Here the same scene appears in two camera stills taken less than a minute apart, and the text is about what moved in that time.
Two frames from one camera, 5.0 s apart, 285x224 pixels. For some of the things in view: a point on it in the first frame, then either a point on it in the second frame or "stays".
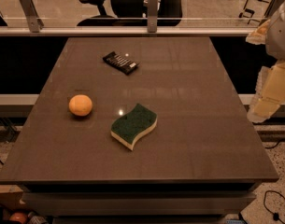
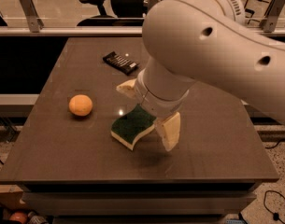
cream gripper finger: x=259 y=35 -> x=128 y=88
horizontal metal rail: x=122 y=30 stays
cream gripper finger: x=273 y=89 -> x=168 y=129
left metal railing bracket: x=26 y=1 stays
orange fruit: x=80 y=105 stays
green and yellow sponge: x=125 y=130 stays
